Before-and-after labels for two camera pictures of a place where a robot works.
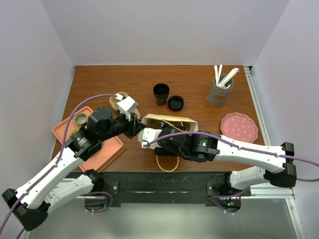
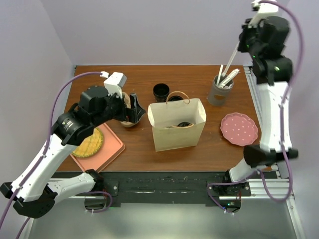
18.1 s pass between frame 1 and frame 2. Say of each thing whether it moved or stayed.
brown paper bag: moved
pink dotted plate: stayed
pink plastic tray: stayed
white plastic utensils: moved
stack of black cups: stayed
